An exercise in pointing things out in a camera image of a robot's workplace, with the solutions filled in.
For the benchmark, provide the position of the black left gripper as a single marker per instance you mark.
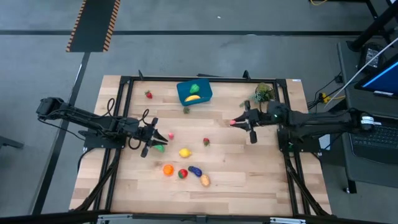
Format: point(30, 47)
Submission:
point(146, 146)

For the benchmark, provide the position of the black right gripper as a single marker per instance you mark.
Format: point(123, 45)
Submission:
point(252, 135)

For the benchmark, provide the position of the green toy cucumber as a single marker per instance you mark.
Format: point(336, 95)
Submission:
point(159, 149)

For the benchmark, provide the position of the small pink toy fruit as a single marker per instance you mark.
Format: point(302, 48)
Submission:
point(232, 122)
point(170, 136)

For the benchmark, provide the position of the yellow toy lemon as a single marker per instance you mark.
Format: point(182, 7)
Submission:
point(185, 152)

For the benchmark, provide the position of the orange plastic toy orange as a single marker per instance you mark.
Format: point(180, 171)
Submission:
point(168, 170)

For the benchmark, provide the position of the small dull green toy vegetable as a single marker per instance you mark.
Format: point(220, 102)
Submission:
point(186, 110)

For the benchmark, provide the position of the small red toy strawberry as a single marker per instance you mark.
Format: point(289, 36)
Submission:
point(206, 142)
point(148, 94)

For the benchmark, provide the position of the yellow toy banana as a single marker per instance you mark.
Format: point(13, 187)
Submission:
point(192, 98)

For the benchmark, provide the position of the green toy pepper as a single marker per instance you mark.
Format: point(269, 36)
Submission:
point(194, 88)

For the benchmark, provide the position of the tan toy potato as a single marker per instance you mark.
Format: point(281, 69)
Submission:
point(205, 180)

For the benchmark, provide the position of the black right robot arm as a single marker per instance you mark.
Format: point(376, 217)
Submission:
point(317, 119)

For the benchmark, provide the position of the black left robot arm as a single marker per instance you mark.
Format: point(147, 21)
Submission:
point(81, 116)

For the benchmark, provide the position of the green potted artificial plant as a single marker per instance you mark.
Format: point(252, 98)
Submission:
point(263, 92)

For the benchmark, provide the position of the large red toy strawberry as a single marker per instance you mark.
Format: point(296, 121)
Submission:
point(183, 173)

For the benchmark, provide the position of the purple toy eggplant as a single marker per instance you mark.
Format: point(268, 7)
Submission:
point(195, 171)

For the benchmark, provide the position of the teal plastic container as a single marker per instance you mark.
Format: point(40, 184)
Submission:
point(183, 90)

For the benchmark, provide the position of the yellow power plug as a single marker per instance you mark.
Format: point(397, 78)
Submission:
point(326, 98)

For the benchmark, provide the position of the white rod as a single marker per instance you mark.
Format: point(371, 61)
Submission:
point(357, 73)

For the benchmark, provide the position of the black laptop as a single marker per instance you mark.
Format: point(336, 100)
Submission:
point(373, 140)

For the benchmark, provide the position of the black yellow striped floor mat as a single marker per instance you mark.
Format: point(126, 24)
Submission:
point(93, 25)

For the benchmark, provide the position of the black side desk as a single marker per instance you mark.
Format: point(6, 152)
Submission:
point(367, 174)

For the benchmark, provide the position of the black power adapter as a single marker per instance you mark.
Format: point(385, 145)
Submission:
point(370, 57)

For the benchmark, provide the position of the monitor with blue screen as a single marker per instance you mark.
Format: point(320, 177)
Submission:
point(385, 79)

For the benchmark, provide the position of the dark metal stand foot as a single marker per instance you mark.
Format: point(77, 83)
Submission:
point(9, 143)

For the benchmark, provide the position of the black stand leg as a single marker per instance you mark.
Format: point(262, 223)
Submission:
point(373, 28)

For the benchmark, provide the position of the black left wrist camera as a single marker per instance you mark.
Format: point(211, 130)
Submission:
point(140, 133)

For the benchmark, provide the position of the black metal table frame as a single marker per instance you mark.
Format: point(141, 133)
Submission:
point(233, 80)

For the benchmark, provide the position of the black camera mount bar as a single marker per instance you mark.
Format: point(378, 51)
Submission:
point(46, 217)

